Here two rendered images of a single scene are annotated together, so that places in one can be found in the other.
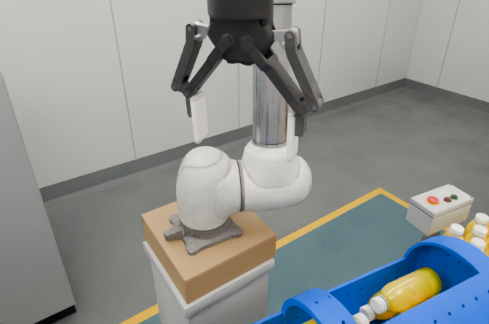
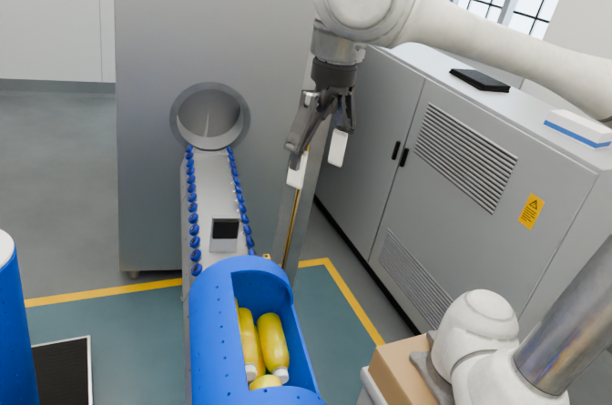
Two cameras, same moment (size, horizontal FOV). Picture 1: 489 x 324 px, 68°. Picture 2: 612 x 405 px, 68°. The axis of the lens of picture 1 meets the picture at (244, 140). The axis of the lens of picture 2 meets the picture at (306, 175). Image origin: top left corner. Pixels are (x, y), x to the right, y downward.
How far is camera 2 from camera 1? 0.91 m
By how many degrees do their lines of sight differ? 82
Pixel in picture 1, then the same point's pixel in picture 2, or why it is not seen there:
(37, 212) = (519, 298)
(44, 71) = not seen: outside the picture
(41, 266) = not seen: hidden behind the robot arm
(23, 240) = not seen: hidden behind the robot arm
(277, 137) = (523, 362)
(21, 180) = (533, 262)
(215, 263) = (397, 377)
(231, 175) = (473, 339)
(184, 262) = (399, 349)
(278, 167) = (487, 382)
